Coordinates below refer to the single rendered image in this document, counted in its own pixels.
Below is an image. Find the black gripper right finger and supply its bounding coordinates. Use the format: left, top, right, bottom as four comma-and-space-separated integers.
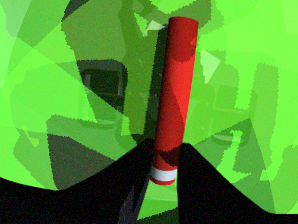
177, 143, 298, 224

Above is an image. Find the red peg with white band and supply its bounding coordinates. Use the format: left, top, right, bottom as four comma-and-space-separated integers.
150, 16, 198, 185

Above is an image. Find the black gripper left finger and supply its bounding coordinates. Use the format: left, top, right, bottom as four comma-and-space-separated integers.
0, 137, 154, 224

